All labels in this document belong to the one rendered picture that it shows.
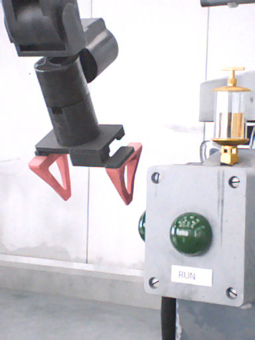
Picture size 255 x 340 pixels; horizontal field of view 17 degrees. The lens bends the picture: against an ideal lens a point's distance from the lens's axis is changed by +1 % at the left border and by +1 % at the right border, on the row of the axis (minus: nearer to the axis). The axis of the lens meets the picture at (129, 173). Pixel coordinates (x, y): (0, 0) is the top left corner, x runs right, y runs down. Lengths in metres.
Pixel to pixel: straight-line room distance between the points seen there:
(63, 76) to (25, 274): 6.25
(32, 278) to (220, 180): 6.67
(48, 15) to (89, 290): 5.96
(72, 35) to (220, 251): 0.51
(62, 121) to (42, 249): 6.13
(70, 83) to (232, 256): 0.52
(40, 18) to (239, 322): 0.51
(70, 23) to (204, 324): 0.49
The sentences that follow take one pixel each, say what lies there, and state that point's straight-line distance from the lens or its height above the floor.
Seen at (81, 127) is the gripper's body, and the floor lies 1.36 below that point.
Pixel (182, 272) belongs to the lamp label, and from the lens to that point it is 0.60.
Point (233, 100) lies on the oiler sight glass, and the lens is 0.66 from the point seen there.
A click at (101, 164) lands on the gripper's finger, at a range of 1.07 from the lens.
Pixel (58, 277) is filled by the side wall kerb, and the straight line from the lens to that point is 7.07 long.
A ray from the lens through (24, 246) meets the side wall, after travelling 7.29.
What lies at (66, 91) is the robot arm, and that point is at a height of 1.40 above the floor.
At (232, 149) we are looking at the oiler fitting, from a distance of 0.66.
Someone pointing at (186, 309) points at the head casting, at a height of 1.22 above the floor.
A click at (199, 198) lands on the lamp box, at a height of 1.31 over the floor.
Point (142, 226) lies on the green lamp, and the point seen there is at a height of 1.29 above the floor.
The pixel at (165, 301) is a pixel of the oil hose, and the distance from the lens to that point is 0.68.
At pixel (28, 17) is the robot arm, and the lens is 1.03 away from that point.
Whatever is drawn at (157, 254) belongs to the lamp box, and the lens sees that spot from 0.60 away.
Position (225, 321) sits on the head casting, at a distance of 0.64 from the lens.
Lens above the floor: 1.36
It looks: 3 degrees down
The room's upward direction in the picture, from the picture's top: 1 degrees clockwise
